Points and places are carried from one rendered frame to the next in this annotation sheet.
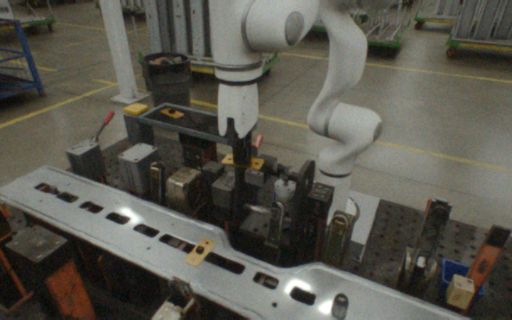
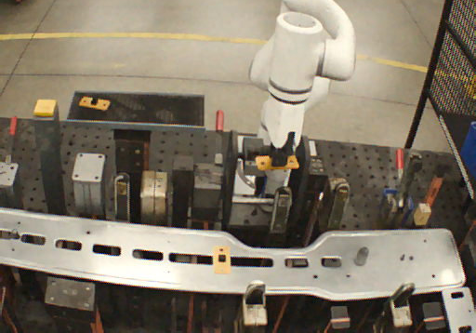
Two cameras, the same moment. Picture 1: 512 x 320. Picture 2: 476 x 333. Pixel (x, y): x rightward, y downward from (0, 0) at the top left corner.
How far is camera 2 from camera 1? 0.78 m
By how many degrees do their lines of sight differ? 30
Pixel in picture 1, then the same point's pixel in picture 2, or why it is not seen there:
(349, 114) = not seen: hidden behind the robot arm
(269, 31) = (345, 72)
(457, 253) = (384, 179)
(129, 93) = not seen: outside the picture
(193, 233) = (198, 244)
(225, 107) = (289, 123)
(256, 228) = (246, 219)
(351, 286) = (359, 240)
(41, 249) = (81, 299)
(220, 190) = (207, 191)
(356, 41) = not seen: hidden behind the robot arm
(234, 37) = (309, 71)
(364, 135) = (322, 90)
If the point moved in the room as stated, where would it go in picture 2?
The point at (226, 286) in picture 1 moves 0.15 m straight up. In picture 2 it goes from (269, 279) to (282, 237)
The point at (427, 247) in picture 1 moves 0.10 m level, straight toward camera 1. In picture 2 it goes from (405, 191) to (408, 218)
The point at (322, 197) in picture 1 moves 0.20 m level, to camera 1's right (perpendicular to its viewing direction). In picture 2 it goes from (323, 171) to (379, 152)
